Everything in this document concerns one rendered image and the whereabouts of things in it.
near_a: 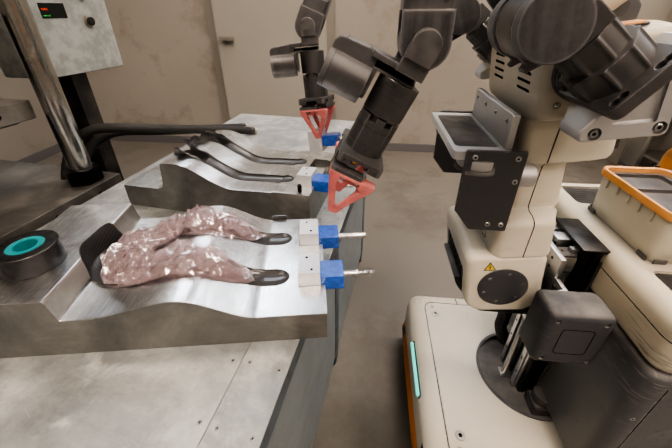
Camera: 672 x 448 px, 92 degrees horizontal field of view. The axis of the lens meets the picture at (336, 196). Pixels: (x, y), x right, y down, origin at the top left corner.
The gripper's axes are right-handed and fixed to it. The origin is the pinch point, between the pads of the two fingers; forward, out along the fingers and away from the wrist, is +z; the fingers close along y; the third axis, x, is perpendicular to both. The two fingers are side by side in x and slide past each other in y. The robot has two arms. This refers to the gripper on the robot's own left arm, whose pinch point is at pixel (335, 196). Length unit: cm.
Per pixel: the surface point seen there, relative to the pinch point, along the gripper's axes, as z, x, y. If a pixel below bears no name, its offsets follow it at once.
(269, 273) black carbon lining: 17.7, -4.1, 3.3
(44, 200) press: 55, -68, -27
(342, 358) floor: 90, 42, -40
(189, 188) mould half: 27.3, -29.0, -21.9
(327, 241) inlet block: 13.0, 3.8, -5.6
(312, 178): 11.2, -3.2, -23.3
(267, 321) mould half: 17.3, -1.8, 12.7
